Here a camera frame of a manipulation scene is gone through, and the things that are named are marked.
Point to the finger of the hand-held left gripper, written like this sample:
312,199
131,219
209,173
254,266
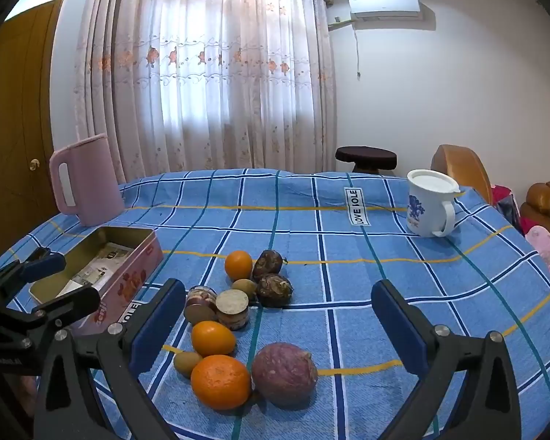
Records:
43,263
73,300

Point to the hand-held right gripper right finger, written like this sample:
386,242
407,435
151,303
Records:
399,330

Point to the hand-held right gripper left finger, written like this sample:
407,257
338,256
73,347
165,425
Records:
156,330

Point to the brown kiwi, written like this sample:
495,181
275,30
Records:
188,363
244,288

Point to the pink tin box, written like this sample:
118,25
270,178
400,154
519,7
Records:
123,279

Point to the medium orange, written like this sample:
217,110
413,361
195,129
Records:
213,338

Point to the large orange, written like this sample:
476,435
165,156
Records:
221,381

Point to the purple round fruit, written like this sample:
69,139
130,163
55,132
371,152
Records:
284,373

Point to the brown round fruit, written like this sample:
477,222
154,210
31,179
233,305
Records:
275,289
267,263

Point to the papers in tin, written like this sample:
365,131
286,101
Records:
98,261

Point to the blue plaid cloth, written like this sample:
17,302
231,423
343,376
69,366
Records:
348,293

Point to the pink kettle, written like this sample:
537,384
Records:
94,178

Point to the small orange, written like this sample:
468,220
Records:
238,265

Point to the white mug with blue print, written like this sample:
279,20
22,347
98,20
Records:
424,211

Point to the wooden door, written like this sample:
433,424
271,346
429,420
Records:
13,123

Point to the brown sofa with cushions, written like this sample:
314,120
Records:
543,243

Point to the dark round stool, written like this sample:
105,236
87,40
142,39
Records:
365,153

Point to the floral sheer curtain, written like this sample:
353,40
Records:
211,78

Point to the white air conditioner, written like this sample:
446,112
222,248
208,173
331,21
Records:
385,7

